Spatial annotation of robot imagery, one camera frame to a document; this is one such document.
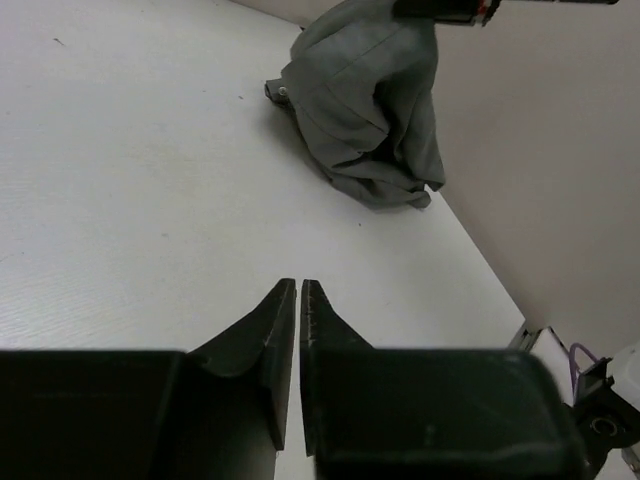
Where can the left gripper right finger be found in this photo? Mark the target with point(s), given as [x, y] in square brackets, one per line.
[320, 327]

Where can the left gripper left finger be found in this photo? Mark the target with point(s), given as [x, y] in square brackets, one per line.
[259, 348]

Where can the grey pleated skirt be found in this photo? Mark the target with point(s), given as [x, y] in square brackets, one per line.
[359, 89]

